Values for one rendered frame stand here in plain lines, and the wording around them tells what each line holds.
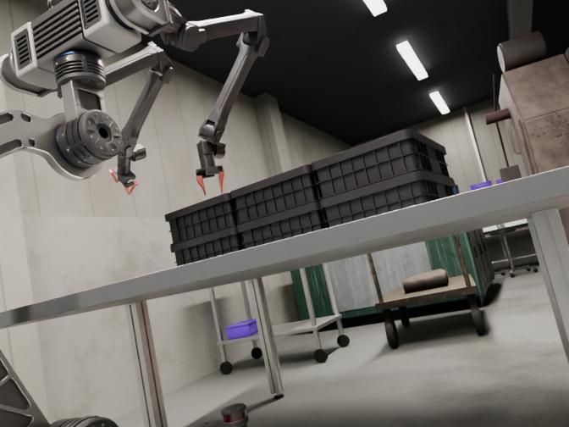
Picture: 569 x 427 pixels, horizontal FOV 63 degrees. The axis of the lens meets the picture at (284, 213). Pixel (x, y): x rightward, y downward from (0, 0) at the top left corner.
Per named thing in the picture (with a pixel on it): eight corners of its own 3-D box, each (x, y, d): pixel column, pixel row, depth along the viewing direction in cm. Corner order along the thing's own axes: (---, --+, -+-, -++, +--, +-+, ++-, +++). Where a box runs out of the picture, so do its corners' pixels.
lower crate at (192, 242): (241, 263, 144) (234, 225, 146) (174, 280, 160) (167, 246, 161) (304, 254, 178) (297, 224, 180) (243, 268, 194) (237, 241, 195)
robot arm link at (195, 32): (251, 4, 174) (273, 11, 170) (248, 41, 182) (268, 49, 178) (159, 19, 143) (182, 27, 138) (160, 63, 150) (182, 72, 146)
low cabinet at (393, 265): (361, 306, 674) (347, 250, 685) (499, 282, 593) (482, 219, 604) (301, 335, 491) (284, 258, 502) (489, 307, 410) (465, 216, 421)
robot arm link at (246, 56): (242, 27, 176) (265, 34, 171) (249, 34, 181) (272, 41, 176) (194, 130, 178) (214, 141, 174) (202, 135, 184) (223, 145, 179)
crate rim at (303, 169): (310, 171, 132) (307, 163, 132) (229, 199, 147) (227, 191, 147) (363, 180, 166) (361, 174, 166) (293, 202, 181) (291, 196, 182)
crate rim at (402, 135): (411, 136, 117) (410, 127, 117) (310, 171, 132) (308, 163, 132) (448, 154, 151) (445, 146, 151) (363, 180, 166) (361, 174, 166)
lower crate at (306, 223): (326, 242, 129) (316, 201, 131) (241, 263, 144) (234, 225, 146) (377, 236, 163) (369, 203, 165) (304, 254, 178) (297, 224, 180)
